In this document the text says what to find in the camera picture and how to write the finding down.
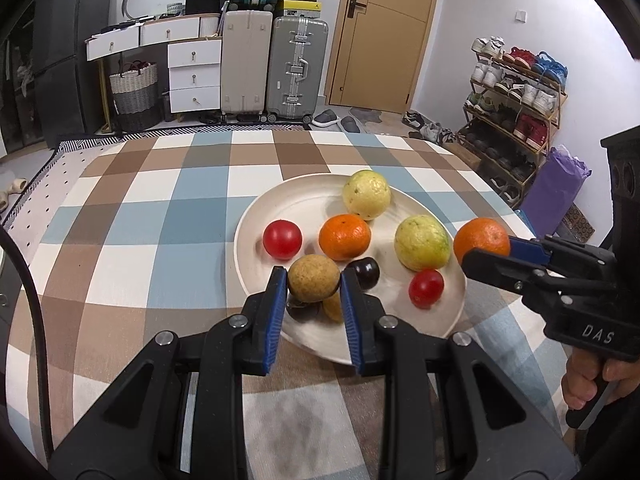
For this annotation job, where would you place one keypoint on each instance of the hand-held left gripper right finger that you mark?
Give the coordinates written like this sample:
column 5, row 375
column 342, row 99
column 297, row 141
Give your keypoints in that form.
column 352, row 320

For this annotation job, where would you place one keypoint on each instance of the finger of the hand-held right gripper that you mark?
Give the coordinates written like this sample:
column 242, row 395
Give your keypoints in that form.
column 490, row 265
column 525, row 249

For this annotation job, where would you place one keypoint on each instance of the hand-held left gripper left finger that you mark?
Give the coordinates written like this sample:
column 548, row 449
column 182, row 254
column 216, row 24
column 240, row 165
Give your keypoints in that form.
column 274, row 320

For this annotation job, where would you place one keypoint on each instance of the brown longan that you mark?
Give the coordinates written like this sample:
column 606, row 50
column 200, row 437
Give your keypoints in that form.
column 313, row 278
column 332, row 308

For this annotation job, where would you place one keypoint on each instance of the orange mandarin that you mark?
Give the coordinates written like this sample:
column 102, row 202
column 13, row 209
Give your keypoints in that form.
column 480, row 237
column 345, row 236

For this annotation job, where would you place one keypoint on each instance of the dark plum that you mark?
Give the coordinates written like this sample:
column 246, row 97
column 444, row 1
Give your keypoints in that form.
column 302, row 311
column 365, row 272

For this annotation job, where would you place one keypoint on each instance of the red tomato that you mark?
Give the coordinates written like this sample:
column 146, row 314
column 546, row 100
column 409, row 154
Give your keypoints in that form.
column 426, row 287
column 282, row 240

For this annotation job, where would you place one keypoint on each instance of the cream round plate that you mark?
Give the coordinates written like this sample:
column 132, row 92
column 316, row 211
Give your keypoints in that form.
column 310, row 200

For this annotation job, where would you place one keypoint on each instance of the person's right hand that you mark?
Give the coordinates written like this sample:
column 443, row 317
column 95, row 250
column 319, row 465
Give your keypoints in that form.
column 577, row 380

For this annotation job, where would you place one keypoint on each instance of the patterned doormat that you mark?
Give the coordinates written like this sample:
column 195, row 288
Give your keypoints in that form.
column 577, row 222

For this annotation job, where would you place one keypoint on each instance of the purple bag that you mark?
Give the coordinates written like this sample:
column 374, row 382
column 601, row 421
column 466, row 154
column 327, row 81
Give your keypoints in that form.
column 555, row 190

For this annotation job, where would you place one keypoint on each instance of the green yellow guava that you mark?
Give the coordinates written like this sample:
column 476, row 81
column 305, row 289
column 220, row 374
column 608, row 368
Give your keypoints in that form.
column 422, row 242

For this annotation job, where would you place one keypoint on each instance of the metal shoe rack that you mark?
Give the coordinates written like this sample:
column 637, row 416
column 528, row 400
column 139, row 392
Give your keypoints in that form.
column 547, row 125

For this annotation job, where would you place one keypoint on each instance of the checked tablecloth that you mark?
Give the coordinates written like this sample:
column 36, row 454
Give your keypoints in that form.
column 150, row 260

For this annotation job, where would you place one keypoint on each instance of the grey white sneaker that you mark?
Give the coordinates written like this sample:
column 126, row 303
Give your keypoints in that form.
column 435, row 132

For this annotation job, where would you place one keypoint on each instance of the group of assorted shoes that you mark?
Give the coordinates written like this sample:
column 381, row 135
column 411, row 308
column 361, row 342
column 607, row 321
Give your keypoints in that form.
column 525, row 95

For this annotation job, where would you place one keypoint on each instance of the black white sneaker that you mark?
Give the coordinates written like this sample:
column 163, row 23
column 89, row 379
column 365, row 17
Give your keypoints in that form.
column 413, row 119

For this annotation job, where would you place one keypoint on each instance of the grey floor mat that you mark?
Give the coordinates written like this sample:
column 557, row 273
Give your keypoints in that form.
column 365, row 115

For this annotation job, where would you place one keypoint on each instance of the grey slipper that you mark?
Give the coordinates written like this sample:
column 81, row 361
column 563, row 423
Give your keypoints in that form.
column 325, row 118
column 350, row 124

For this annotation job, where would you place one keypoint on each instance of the silver suitcase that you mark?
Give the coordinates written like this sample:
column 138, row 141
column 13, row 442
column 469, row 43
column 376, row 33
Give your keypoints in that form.
column 296, row 70

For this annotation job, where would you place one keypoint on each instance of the wooden door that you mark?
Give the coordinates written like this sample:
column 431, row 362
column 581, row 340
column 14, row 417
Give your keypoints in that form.
column 380, row 35

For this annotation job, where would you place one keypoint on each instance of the beige suitcase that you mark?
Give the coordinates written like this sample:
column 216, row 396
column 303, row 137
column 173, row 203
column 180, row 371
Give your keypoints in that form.
column 246, row 65

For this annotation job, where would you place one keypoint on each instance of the white drawer desk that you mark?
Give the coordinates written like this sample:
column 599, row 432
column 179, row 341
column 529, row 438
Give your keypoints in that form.
column 192, row 75

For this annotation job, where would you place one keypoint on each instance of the woven laundry basket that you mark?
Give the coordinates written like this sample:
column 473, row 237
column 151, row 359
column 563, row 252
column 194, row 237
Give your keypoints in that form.
column 134, row 95

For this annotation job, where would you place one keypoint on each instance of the beige slipper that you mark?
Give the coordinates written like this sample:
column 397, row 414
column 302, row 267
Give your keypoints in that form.
column 15, row 186
column 4, row 202

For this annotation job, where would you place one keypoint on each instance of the white ribbed bin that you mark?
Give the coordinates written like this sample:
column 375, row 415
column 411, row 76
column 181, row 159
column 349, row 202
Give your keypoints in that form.
column 210, row 26

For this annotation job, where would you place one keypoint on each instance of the yellow black shoe box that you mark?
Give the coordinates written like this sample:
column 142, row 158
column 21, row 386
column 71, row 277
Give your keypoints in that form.
column 300, row 8

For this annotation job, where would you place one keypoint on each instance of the black refrigerator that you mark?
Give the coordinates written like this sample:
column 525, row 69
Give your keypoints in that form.
column 65, row 60

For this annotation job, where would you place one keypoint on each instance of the dark glass cabinet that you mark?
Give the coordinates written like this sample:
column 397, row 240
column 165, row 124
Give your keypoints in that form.
column 20, row 90

